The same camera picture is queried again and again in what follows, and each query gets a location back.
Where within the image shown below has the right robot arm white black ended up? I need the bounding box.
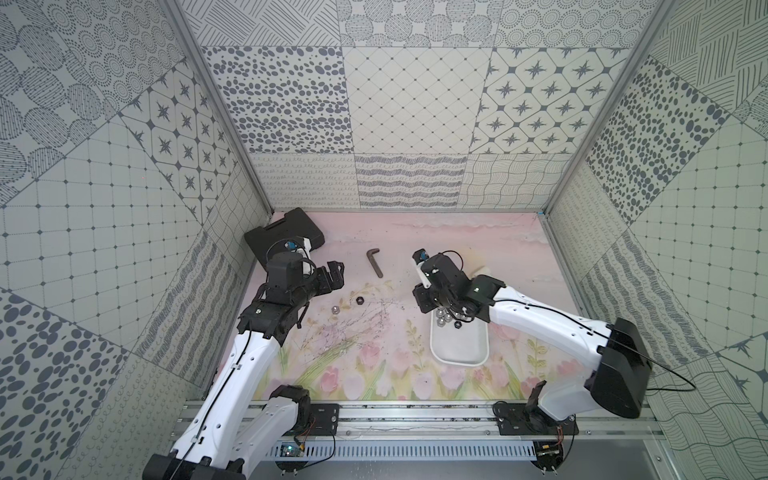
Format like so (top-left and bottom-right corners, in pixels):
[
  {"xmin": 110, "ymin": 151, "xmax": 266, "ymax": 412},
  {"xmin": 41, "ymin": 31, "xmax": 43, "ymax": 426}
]
[{"xmin": 412, "ymin": 249, "xmax": 652, "ymax": 427}]

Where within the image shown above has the controller board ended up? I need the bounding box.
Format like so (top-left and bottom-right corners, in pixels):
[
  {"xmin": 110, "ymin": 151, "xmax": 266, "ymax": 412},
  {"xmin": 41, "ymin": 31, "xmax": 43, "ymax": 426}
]
[
  {"xmin": 275, "ymin": 443, "xmax": 307, "ymax": 472},
  {"xmin": 532, "ymin": 442, "xmax": 565, "ymax": 473}
]

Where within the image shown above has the white slotted cable duct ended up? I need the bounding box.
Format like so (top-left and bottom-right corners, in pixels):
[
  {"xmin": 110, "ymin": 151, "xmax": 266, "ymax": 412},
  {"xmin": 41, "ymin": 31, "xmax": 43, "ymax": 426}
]
[{"xmin": 264, "ymin": 439, "xmax": 535, "ymax": 462}]

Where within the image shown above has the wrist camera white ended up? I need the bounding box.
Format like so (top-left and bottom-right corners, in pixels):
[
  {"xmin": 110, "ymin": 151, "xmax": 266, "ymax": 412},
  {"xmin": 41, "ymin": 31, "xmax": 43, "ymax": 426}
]
[
  {"xmin": 283, "ymin": 237, "xmax": 314, "ymax": 268},
  {"xmin": 416, "ymin": 261, "xmax": 436, "ymax": 289}
]

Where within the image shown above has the rusty wrench jaw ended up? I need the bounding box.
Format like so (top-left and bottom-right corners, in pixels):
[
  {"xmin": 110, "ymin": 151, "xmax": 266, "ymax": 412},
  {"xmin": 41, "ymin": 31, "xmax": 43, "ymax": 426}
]
[{"xmin": 366, "ymin": 248, "xmax": 384, "ymax": 279}]

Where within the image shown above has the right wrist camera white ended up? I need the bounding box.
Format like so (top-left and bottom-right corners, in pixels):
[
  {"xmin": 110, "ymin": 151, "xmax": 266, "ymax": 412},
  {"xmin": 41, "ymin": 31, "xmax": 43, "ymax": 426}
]
[{"xmin": 416, "ymin": 261, "xmax": 436, "ymax": 289}]

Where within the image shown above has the aluminium rail frame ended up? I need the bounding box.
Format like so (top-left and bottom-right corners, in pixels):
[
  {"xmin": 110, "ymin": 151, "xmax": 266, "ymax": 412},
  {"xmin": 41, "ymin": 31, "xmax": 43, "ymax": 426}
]
[{"xmin": 170, "ymin": 398, "xmax": 667, "ymax": 444}]

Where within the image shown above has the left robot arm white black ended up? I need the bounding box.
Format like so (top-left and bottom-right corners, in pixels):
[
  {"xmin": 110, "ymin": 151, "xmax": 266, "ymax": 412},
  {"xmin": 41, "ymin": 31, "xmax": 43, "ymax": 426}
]
[{"xmin": 142, "ymin": 246, "xmax": 345, "ymax": 479}]

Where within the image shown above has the left controller board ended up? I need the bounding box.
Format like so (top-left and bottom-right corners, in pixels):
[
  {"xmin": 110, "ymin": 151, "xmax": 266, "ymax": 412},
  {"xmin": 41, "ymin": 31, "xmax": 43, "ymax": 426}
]
[{"xmin": 275, "ymin": 443, "xmax": 307, "ymax": 472}]

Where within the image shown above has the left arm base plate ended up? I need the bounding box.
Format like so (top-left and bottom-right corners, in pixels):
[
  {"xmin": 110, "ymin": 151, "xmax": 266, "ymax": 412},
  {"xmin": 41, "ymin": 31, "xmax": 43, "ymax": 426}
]
[{"xmin": 284, "ymin": 403, "xmax": 341, "ymax": 437}]

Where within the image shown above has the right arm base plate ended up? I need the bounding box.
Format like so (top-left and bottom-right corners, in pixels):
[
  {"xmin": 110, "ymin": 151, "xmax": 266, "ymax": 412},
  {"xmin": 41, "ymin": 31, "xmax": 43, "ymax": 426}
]
[{"xmin": 492, "ymin": 401, "xmax": 579, "ymax": 436}]

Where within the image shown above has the black plastic tool case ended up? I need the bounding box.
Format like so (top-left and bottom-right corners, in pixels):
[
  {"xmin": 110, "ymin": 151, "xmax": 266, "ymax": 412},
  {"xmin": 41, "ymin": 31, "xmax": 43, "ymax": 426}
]
[{"xmin": 244, "ymin": 208, "xmax": 325, "ymax": 271}]

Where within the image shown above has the white storage tray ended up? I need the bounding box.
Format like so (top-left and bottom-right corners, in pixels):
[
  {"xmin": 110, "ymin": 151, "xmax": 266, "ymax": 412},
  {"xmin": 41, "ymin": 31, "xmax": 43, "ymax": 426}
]
[{"xmin": 429, "ymin": 308, "xmax": 490, "ymax": 368}]

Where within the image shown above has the right controller board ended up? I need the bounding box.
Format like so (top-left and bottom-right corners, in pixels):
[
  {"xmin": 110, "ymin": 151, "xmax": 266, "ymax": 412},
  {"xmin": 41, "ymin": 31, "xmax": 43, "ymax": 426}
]
[{"xmin": 532, "ymin": 442, "xmax": 565, "ymax": 473}]

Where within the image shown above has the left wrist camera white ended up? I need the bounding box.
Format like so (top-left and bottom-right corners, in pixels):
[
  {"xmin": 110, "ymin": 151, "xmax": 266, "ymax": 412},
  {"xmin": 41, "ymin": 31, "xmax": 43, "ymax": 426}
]
[{"xmin": 283, "ymin": 237, "xmax": 314, "ymax": 268}]

